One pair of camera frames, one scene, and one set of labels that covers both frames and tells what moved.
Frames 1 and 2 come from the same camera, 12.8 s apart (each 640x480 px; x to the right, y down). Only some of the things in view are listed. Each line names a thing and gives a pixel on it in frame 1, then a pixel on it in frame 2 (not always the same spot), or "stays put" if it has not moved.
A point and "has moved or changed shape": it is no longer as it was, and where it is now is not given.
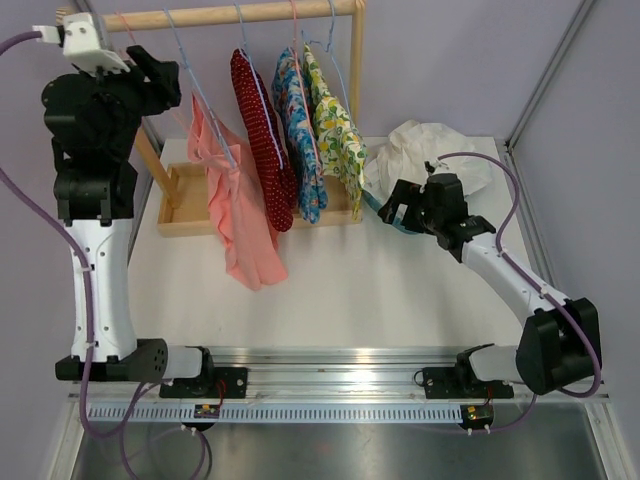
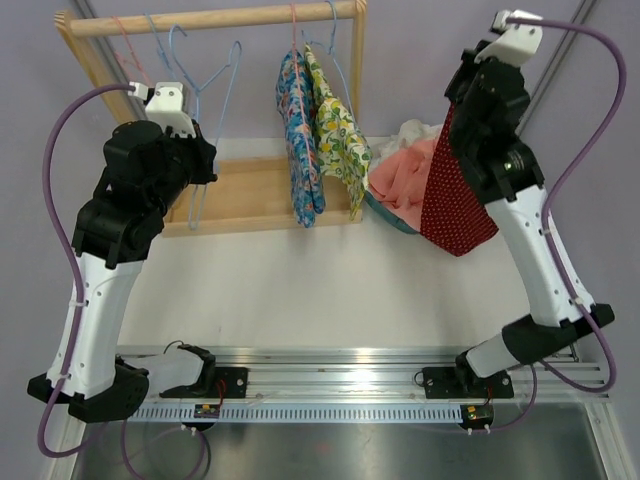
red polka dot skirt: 267,141 has moved or changed shape
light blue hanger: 244,48 -> 191,225
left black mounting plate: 219,383 stays put
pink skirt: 238,199 -> 399,180
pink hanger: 310,124 has moved or changed shape
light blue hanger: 196,86 -> 172,50
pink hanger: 125,23 has moved or changed shape
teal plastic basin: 376,204 stays put
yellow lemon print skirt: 339,140 stays put
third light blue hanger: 328,51 stays put
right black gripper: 405,193 -> 469,68
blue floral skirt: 292,95 stays put
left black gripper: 164,73 -> 203,150
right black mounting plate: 460,383 stays put
